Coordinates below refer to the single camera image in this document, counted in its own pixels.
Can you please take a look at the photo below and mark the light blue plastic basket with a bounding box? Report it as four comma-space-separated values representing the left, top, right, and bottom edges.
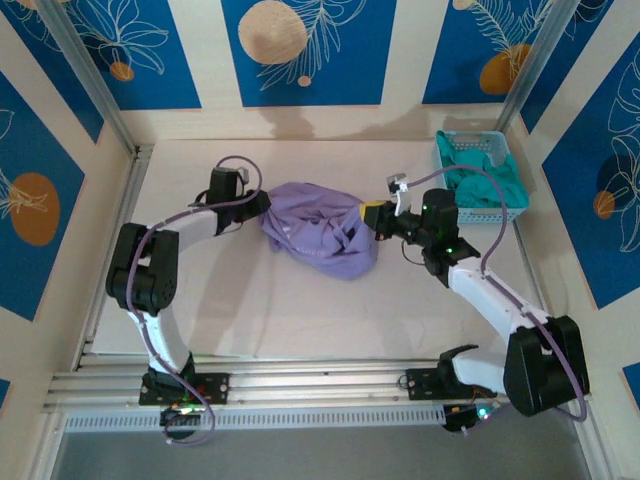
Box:
433, 128, 529, 226

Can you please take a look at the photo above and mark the purple t-shirt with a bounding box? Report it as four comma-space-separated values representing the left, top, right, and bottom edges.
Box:
258, 180, 381, 281

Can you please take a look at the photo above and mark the teal garment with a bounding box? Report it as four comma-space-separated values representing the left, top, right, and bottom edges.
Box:
434, 130, 530, 209

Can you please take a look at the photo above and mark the white table cover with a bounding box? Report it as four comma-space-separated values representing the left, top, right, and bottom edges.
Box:
92, 138, 556, 361

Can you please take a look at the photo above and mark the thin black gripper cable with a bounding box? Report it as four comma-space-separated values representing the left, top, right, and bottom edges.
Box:
401, 238, 432, 267

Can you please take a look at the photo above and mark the aluminium side rail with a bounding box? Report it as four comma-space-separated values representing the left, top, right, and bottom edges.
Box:
74, 143, 155, 371
492, 142, 564, 361

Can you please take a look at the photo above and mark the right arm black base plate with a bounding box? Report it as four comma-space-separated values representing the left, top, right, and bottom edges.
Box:
405, 367, 499, 401

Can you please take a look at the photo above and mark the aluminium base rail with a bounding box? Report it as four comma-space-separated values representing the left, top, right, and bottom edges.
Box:
42, 357, 594, 414

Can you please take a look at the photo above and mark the aluminium frame post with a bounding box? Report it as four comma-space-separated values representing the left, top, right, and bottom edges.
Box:
37, 0, 141, 156
489, 0, 574, 146

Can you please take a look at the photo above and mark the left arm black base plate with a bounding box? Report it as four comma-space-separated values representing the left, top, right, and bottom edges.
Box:
138, 372, 231, 406

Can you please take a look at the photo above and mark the white slotted cable duct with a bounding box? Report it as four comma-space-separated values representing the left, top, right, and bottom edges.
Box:
62, 405, 446, 434

